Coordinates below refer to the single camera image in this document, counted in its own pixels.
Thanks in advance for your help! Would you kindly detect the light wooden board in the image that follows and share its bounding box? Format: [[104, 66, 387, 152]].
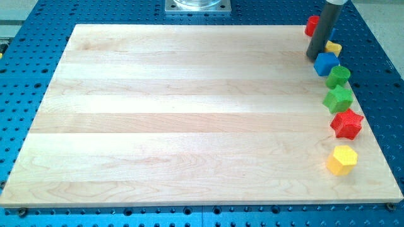
[[1, 24, 403, 207]]

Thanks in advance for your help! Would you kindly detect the blue cube block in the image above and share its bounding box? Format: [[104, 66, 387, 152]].
[[314, 52, 340, 76]]

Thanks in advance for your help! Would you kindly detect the green star block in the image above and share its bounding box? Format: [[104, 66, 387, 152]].
[[323, 85, 354, 114]]

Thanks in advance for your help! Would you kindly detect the green cylinder block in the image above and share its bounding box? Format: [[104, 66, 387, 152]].
[[325, 66, 351, 89]]

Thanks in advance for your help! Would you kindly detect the yellow rounded block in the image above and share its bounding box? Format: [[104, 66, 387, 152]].
[[324, 41, 342, 57]]

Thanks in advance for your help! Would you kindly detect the red cylinder block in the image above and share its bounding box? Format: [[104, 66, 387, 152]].
[[304, 15, 319, 37]]

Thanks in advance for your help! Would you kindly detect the red star block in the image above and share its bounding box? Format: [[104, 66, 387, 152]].
[[330, 108, 364, 140]]

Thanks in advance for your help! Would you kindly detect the yellow hexagon block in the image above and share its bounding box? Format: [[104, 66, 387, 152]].
[[326, 146, 358, 176]]

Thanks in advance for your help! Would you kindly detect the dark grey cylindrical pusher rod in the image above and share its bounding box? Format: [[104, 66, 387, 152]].
[[306, 0, 347, 61]]

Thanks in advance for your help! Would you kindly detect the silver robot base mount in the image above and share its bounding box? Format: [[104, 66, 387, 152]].
[[164, 0, 232, 15]]

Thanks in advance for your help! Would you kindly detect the blue perforated metal base plate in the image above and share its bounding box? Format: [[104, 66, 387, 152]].
[[1, 0, 403, 226]]

